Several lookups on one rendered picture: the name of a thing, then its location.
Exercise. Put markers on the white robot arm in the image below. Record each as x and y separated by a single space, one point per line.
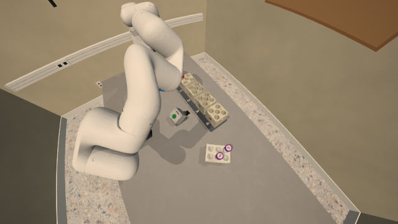
108 142

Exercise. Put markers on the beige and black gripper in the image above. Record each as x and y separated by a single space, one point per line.
138 40

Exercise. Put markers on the beige bucket adapter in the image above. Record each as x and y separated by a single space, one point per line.
216 114
204 101
188 80
194 90

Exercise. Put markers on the beige tube rack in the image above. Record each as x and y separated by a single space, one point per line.
215 149

